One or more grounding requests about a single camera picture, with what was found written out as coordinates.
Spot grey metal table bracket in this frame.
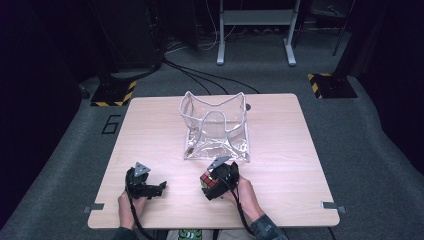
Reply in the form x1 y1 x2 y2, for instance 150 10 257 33
320 200 347 215
82 201 106 215

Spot black yellow-striped base plate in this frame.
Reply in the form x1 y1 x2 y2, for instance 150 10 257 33
307 72 358 100
90 79 138 108

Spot colourful puzzle cube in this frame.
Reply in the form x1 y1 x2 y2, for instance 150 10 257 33
199 170 219 192

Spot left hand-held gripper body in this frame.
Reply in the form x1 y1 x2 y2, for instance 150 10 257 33
124 161 152 200

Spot green patterned cloth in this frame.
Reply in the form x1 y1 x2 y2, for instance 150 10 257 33
176 228 203 240

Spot white metal stand frame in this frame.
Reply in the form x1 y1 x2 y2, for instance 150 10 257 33
216 0 303 67

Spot black floor cables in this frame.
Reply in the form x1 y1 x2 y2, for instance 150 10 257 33
109 56 261 96

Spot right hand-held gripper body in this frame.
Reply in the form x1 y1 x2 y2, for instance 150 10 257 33
206 155 241 195

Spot clear plastic bag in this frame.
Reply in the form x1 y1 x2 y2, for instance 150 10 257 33
179 90 251 164

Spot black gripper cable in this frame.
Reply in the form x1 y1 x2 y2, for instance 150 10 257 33
223 176 256 237
127 191 158 240

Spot white floor cables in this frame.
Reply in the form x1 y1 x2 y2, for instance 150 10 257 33
164 0 238 54

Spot person's left hand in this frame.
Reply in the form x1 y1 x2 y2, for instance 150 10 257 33
117 189 148 224

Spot person's right hand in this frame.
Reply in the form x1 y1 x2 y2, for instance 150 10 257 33
220 175 262 218

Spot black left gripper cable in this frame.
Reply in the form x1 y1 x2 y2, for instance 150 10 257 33
127 191 158 240

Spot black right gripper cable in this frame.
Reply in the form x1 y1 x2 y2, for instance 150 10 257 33
223 176 256 237

